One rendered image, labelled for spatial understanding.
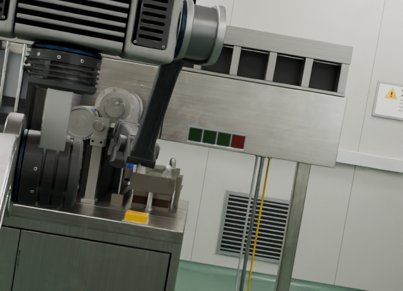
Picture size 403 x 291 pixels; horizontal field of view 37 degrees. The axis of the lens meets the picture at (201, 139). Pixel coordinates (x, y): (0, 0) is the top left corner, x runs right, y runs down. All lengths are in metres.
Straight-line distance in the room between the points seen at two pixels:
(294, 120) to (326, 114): 0.13
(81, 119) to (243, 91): 0.70
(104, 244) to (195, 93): 0.83
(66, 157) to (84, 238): 0.90
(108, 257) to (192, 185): 2.93
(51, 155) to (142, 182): 1.07
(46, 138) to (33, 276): 1.00
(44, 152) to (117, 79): 1.44
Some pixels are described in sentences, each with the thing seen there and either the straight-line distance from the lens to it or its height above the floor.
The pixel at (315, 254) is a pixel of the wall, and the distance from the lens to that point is 5.09.
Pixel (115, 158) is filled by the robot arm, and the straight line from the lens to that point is 2.03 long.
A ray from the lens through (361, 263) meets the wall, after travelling 5.18.
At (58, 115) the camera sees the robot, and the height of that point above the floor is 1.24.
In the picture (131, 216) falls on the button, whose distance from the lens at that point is 1.99.
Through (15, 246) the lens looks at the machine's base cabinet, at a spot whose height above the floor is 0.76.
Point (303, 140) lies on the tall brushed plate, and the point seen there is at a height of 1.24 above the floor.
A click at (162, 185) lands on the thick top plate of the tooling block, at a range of 2.20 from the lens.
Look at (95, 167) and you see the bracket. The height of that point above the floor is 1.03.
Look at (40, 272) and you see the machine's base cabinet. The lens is 2.09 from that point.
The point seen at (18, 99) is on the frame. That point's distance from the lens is 2.19.
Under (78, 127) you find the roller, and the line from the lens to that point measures 2.26.
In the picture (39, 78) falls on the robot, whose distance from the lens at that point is 1.16.
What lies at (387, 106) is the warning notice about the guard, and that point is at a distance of 5.07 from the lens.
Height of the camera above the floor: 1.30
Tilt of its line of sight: 3 degrees down
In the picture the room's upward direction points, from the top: 9 degrees clockwise
